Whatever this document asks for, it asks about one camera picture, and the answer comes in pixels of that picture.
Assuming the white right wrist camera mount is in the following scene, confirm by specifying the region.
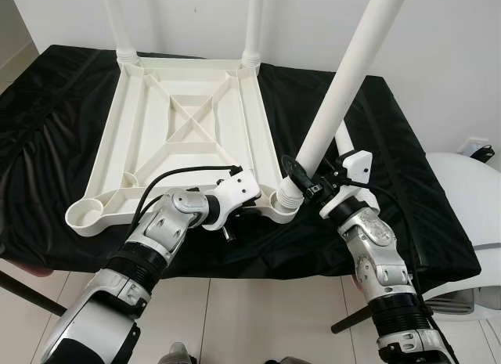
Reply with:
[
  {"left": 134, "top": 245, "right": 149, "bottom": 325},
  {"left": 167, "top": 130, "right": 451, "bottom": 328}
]
[{"left": 319, "top": 149, "right": 371, "bottom": 220}]

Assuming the white wall socket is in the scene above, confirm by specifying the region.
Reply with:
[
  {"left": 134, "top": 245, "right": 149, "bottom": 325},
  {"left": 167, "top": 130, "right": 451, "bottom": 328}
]
[{"left": 465, "top": 137, "right": 491, "bottom": 155}]

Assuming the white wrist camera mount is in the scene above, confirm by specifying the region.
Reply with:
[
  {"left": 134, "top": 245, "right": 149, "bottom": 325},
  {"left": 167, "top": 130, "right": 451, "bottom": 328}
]
[
  {"left": 210, "top": 168, "right": 263, "bottom": 230},
  {"left": 319, "top": 149, "right": 371, "bottom": 220}
]

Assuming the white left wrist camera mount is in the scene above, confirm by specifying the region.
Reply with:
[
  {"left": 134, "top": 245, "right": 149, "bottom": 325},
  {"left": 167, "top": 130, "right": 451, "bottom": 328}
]
[{"left": 210, "top": 168, "right": 263, "bottom": 230}]

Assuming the black power plug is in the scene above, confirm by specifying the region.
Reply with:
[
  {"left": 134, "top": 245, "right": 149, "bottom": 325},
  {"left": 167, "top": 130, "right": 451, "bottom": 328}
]
[{"left": 472, "top": 145, "right": 496, "bottom": 163}]

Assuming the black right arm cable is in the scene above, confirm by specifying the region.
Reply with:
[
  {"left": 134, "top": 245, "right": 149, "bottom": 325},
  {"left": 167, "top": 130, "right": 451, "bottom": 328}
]
[{"left": 325, "top": 172, "right": 459, "bottom": 364}]

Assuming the white plastic table top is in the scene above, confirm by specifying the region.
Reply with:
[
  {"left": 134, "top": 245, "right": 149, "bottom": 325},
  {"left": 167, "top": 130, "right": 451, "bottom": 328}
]
[{"left": 65, "top": 57, "right": 302, "bottom": 238}]

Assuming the pink cloth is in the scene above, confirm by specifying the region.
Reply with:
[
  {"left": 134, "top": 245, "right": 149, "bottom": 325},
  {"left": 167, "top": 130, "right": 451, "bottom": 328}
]
[{"left": 0, "top": 262, "right": 52, "bottom": 277}]

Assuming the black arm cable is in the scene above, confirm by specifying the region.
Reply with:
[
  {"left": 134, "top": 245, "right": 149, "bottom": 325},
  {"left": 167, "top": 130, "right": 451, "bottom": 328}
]
[
  {"left": 325, "top": 172, "right": 459, "bottom": 364},
  {"left": 135, "top": 165, "right": 242, "bottom": 240}
]

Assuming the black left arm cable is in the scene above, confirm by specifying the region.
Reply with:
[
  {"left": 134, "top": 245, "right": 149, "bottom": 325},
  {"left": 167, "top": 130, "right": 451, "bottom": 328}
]
[{"left": 135, "top": 165, "right": 242, "bottom": 240}]

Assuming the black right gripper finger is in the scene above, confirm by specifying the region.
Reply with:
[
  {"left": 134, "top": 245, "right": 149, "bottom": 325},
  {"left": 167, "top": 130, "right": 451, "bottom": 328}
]
[{"left": 280, "top": 154, "right": 315, "bottom": 194}]

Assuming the white plastic table leg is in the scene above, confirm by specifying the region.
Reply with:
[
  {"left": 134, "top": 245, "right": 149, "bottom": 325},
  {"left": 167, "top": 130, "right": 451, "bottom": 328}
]
[
  {"left": 335, "top": 121, "right": 382, "bottom": 216},
  {"left": 243, "top": 0, "right": 265, "bottom": 67},
  {"left": 276, "top": 0, "right": 412, "bottom": 207},
  {"left": 102, "top": 0, "right": 140, "bottom": 67}
]

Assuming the black metal table leg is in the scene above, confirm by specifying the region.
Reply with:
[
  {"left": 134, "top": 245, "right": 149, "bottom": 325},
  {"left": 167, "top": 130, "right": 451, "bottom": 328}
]
[
  {"left": 0, "top": 270, "right": 67, "bottom": 316},
  {"left": 331, "top": 305, "right": 373, "bottom": 334}
]

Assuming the white dome litter box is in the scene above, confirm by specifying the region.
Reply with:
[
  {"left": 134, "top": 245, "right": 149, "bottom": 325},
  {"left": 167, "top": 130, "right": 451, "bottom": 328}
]
[{"left": 419, "top": 151, "right": 501, "bottom": 316}]

